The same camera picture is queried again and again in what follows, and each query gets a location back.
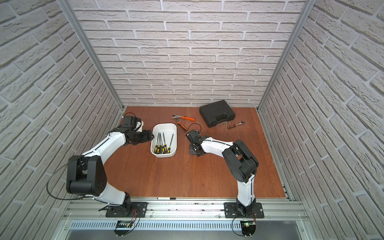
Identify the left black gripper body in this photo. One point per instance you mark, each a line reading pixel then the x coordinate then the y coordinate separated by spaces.
pixel 143 136

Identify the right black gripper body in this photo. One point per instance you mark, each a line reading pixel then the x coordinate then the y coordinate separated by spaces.
pixel 192 150

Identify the white plastic storage box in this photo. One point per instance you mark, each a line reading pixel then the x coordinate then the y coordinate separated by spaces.
pixel 168 129

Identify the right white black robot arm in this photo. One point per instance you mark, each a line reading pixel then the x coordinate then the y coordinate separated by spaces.
pixel 238 157

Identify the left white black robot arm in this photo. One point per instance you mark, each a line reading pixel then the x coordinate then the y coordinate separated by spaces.
pixel 86 176

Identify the black plastic tool case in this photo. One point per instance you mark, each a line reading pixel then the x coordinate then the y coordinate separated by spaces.
pixel 216 113

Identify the left small circuit board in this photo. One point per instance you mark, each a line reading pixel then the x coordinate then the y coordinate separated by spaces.
pixel 122 228

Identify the small circuit board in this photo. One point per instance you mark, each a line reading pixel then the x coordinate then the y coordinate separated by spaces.
pixel 248 228
pixel 122 228

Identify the right small circuit board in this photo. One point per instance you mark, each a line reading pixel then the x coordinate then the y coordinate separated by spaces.
pixel 248 228

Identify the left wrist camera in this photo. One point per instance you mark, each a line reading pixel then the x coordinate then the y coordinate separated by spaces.
pixel 139 125

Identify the orange handled pliers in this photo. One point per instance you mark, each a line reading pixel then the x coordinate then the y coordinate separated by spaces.
pixel 177 117

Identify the red handled ratchet wrench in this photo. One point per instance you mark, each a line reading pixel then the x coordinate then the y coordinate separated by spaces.
pixel 235 125

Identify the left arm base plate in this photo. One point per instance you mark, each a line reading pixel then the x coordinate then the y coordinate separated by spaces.
pixel 127 210

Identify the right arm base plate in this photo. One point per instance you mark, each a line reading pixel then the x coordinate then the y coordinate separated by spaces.
pixel 236 210

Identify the aluminium front rail frame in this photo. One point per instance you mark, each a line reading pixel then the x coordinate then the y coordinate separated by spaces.
pixel 283 219

